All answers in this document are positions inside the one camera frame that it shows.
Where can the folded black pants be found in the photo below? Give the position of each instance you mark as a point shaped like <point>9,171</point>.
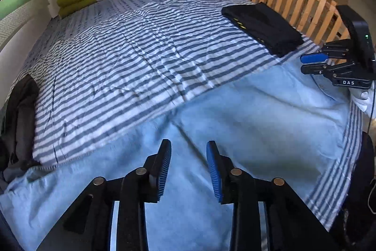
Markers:
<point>264,27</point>

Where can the light blue jeans pants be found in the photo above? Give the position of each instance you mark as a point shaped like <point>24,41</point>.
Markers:
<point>249,121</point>

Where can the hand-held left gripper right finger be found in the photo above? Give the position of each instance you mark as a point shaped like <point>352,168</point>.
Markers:
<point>213,173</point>

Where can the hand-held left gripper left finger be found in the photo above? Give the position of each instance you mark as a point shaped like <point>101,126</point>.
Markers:
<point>163,170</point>

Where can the person's right hand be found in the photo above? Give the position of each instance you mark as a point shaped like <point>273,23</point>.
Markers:
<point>362,96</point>

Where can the blue white striped bedspread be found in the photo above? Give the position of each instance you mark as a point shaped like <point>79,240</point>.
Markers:
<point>132,48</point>

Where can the pile of dark clothes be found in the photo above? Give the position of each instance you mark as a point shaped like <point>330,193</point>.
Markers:
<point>20,121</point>

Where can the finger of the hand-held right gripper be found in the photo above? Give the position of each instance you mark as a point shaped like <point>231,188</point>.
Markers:
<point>314,68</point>
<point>312,58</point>

